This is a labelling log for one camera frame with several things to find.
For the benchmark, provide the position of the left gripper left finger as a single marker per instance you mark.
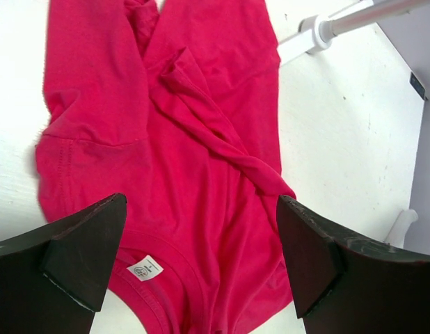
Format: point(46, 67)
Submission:
point(54, 278)

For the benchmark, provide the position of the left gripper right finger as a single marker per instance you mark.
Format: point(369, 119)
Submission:
point(345, 282)

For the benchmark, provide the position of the red t shirt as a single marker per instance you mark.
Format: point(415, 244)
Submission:
point(176, 107)

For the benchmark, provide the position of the blue label sticker right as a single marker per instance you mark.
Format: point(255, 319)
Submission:
point(417, 86)

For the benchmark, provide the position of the white clothes rack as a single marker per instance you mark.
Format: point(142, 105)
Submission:
point(315, 34)

